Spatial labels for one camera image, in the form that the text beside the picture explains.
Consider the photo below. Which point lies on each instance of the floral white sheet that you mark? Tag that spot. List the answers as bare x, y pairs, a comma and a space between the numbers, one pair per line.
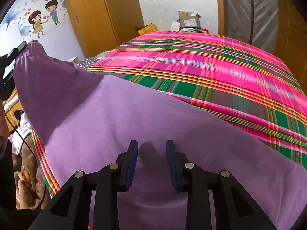
21, 129

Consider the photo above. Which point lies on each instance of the yellow box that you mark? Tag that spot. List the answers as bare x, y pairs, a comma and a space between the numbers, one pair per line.
147, 30

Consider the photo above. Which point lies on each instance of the wooden wardrobe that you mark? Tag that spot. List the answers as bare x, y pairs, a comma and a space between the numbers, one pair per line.
100, 16

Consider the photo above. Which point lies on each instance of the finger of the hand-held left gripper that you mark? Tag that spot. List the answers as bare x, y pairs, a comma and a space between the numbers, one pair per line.
20, 46

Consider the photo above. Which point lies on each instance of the pink green plaid blanket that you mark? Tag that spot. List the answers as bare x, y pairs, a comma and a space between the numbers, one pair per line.
215, 71

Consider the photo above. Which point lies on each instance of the cardboard box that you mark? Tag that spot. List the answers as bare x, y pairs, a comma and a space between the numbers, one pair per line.
189, 22

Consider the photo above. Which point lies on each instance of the red patterned bin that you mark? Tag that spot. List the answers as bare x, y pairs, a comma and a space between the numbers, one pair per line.
205, 31

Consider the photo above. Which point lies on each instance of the grey dotted cloth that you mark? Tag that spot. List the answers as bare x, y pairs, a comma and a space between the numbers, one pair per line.
88, 62

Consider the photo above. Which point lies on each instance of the translucent plastic door curtain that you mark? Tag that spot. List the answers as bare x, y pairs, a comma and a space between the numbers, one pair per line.
259, 12

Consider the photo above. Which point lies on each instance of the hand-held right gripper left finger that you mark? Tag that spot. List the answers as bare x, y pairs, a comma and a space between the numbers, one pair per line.
133, 165

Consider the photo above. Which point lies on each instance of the person's left forearm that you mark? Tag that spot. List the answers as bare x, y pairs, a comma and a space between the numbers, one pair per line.
7, 184

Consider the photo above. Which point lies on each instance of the cartoon couple wall sticker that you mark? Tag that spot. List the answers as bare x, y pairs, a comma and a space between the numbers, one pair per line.
38, 21

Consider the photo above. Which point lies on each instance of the wooden door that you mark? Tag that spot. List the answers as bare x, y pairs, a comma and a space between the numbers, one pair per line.
292, 40

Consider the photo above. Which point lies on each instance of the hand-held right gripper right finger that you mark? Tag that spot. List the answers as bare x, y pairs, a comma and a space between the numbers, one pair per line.
170, 165

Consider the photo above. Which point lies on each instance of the pale green board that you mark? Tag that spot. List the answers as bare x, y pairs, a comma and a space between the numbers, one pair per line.
103, 54

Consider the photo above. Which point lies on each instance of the orange wooden bed frame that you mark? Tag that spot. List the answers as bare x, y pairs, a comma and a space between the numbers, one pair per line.
13, 100

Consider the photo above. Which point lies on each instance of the wooden door frame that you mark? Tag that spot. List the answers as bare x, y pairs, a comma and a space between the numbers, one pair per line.
219, 7

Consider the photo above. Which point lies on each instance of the person's left hand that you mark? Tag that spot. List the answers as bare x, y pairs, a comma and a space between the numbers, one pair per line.
2, 129

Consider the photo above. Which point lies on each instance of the small white box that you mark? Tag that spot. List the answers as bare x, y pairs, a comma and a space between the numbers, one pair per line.
175, 25

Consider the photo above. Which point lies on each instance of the purple fleece garment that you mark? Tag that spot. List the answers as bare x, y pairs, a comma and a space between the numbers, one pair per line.
120, 115

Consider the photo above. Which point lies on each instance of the brown blanket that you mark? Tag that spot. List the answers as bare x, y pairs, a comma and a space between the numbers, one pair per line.
26, 179

